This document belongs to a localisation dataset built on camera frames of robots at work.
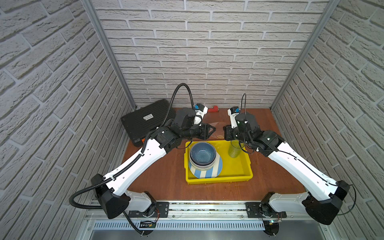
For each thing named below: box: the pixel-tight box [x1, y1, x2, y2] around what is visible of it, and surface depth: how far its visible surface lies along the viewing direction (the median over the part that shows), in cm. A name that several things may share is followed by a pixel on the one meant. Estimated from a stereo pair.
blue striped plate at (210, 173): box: [189, 152, 223, 179], surface depth 84 cm
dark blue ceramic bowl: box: [190, 142, 217, 166], surface depth 84 cm
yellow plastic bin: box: [184, 140, 254, 185], surface depth 86 cm
